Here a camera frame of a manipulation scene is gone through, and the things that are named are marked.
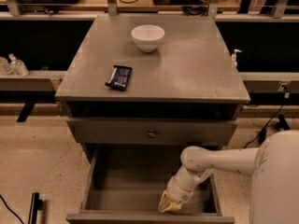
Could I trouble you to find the clear bottle at edge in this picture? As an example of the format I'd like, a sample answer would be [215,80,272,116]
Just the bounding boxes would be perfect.
[0,57,12,75]

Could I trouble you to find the black floor cable right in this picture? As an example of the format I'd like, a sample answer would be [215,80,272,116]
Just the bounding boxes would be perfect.
[242,91,291,149]

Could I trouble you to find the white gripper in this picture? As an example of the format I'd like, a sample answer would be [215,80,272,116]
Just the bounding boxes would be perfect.
[158,177,193,212]

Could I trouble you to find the grey top drawer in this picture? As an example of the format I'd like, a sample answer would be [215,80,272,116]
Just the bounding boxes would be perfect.
[67,118,237,147]

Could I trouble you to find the clear sanitizer bottle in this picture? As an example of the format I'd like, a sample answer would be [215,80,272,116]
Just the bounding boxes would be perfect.
[8,53,29,77]

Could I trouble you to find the black bundled cables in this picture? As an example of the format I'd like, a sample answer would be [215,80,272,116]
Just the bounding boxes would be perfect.
[180,0,209,17]

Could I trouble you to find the black floor cable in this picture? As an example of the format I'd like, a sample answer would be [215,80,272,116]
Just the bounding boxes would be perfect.
[0,193,26,224]
[242,91,291,149]

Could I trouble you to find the black floor cable left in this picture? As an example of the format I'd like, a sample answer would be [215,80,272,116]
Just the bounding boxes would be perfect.
[0,193,26,224]

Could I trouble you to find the black stand foot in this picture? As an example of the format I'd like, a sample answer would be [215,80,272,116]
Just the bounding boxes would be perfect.
[27,192,43,224]

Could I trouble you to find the grey drawer cabinet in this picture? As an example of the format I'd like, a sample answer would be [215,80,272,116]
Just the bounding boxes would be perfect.
[54,14,251,154]

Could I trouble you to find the white bowl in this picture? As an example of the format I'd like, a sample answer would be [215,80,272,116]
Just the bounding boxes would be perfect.
[131,24,165,52]

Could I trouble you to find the black metal leg right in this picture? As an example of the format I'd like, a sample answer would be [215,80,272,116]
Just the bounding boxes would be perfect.
[276,115,290,131]

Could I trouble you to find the grey drawer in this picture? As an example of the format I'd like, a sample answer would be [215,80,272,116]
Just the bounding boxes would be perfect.
[67,118,237,147]
[66,145,235,224]

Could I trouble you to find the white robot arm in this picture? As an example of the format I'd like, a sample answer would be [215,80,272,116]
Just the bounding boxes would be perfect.
[158,130,299,224]

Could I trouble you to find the white pump bottle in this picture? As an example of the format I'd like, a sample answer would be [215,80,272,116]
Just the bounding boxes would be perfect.
[231,49,242,67]

